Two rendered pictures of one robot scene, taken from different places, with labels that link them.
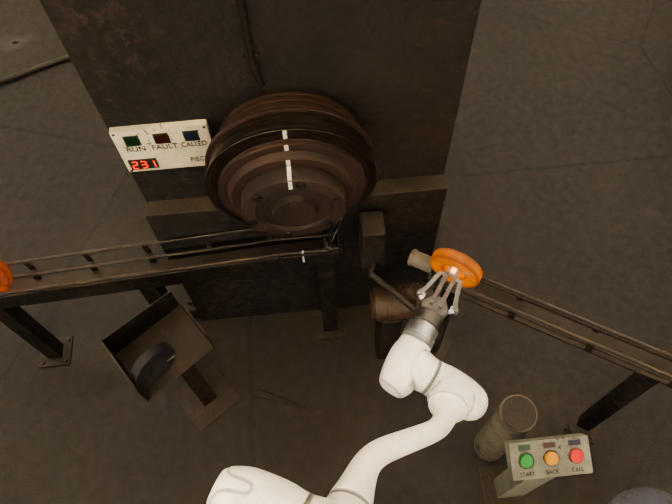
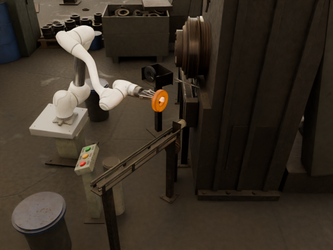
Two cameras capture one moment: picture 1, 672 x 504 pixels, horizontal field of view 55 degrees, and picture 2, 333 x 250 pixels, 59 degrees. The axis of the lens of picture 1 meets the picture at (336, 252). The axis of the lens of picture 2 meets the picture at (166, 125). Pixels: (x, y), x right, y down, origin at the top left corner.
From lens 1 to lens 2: 2.38 m
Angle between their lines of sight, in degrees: 61
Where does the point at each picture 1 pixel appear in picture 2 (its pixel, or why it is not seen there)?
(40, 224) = not seen: hidden behind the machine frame
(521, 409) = (112, 162)
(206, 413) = (152, 129)
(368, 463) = (85, 53)
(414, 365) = (120, 82)
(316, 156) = (185, 31)
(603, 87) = not seen: outside the picture
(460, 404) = (102, 91)
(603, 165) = not seen: outside the picture
